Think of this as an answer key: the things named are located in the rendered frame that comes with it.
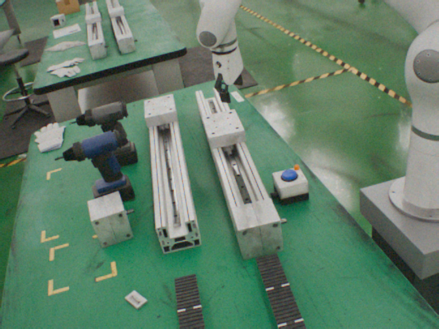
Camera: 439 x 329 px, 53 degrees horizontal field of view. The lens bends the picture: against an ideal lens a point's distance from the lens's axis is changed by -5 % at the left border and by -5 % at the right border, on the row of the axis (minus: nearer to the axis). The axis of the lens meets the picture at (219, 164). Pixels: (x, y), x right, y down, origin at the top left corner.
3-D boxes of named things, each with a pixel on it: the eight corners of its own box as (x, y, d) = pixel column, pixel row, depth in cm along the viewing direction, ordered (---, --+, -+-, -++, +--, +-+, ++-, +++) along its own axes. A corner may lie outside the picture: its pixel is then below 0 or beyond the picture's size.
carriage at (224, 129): (247, 149, 142) (244, 129, 139) (212, 156, 142) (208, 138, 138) (237, 126, 156) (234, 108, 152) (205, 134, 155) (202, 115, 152)
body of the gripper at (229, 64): (227, 54, 125) (234, 88, 132) (242, 36, 131) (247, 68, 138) (203, 52, 128) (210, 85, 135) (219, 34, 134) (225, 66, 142)
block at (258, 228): (293, 248, 110) (290, 217, 105) (243, 260, 110) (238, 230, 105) (283, 225, 118) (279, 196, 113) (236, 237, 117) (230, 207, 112)
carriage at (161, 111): (179, 128, 163) (176, 110, 159) (149, 134, 162) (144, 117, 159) (176, 109, 176) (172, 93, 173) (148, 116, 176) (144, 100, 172)
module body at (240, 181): (274, 227, 118) (271, 201, 113) (236, 237, 117) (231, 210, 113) (223, 106, 186) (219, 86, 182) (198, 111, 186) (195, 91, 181)
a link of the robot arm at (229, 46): (228, 47, 123) (230, 56, 125) (241, 31, 129) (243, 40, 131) (201, 44, 127) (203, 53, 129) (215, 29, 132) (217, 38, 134)
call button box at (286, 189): (309, 199, 125) (308, 180, 122) (275, 207, 125) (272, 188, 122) (300, 183, 132) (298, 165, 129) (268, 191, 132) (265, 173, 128)
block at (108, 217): (142, 234, 125) (132, 207, 120) (102, 248, 122) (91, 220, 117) (135, 215, 133) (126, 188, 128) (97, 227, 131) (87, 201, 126)
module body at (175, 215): (202, 245, 117) (195, 219, 113) (163, 254, 116) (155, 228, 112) (177, 116, 185) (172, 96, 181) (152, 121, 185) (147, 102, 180)
